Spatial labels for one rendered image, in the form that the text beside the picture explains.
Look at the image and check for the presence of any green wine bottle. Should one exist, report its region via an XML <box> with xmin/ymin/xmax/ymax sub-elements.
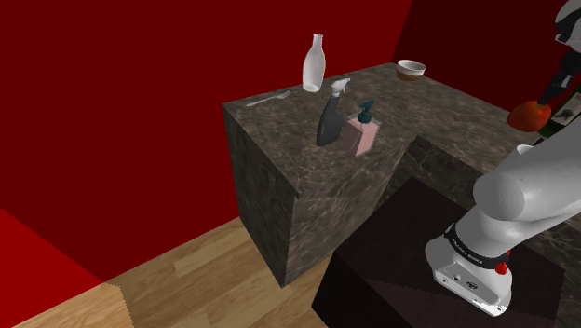
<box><xmin>536</xmin><ymin>83</ymin><xmax>581</xmax><ymax>140</ymax></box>

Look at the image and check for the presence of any red apple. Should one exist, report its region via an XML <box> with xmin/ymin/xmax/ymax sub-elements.
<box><xmin>507</xmin><ymin>101</ymin><xmax>553</xmax><ymax>133</ymax></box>

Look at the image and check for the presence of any brown and white bowl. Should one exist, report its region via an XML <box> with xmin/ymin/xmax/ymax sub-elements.
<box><xmin>395</xmin><ymin>59</ymin><xmax>427</xmax><ymax>83</ymax></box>

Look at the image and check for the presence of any pink soap dispenser teal pump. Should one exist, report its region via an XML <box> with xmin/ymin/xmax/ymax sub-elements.
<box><xmin>340</xmin><ymin>100</ymin><xmax>381</xmax><ymax>157</ymax></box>

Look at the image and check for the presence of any black spray bottle white nozzle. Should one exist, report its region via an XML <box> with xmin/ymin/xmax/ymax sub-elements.
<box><xmin>316</xmin><ymin>77</ymin><xmax>352</xmax><ymax>148</ymax></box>

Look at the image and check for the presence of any white glass bottle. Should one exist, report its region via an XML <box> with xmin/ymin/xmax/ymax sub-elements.
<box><xmin>302</xmin><ymin>33</ymin><xmax>327</xmax><ymax>94</ymax></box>

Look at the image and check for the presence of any silver fork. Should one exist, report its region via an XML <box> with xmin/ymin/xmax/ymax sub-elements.
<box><xmin>246</xmin><ymin>89</ymin><xmax>292</xmax><ymax>108</ymax></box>

